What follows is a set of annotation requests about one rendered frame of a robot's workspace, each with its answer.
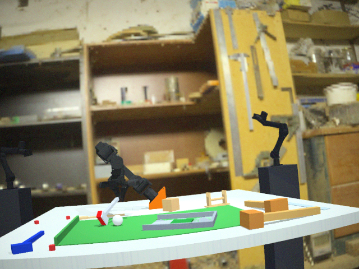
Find green rectangular mat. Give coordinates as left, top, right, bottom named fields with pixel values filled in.
left=55, top=205, right=243, bottom=246

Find white golf ball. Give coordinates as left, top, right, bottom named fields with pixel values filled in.
left=112, top=215, right=123, bottom=225

